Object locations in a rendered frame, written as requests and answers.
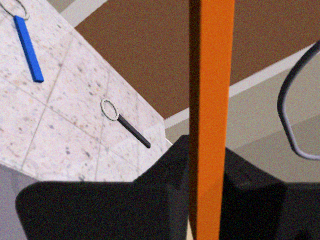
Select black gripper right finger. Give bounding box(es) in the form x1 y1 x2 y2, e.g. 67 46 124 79
218 146 320 240

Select orange handle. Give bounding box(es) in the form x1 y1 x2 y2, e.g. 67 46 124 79
189 0 234 240

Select white loop with blue handle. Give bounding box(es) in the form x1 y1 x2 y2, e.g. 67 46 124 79
0 0 44 83

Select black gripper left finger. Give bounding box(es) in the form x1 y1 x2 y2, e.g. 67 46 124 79
15 135 189 240

